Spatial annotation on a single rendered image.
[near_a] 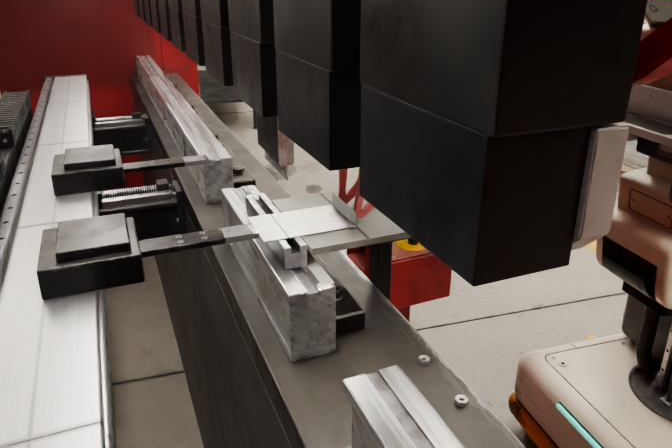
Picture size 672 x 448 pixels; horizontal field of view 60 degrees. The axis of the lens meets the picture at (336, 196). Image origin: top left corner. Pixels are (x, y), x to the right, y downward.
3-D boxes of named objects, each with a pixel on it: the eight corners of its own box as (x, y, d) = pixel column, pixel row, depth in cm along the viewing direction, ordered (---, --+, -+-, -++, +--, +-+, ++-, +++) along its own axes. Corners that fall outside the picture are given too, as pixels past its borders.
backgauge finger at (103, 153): (215, 176, 103) (212, 149, 101) (54, 197, 94) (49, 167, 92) (202, 158, 114) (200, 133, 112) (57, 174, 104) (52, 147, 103)
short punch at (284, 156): (294, 179, 74) (292, 105, 70) (279, 181, 73) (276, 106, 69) (272, 157, 82) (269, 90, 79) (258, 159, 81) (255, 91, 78)
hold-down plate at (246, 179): (256, 192, 127) (255, 179, 126) (232, 195, 125) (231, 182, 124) (226, 154, 153) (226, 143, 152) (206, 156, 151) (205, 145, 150)
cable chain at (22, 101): (15, 147, 115) (11, 128, 113) (-18, 150, 113) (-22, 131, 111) (32, 104, 153) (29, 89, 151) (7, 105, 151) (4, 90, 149)
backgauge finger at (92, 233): (268, 260, 74) (267, 224, 72) (42, 301, 64) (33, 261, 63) (245, 224, 84) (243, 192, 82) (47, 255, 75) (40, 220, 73)
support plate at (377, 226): (485, 223, 83) (486, 217, 82) (311, 255, 74) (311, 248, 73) (421, 183, 98) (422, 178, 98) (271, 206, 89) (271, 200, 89)
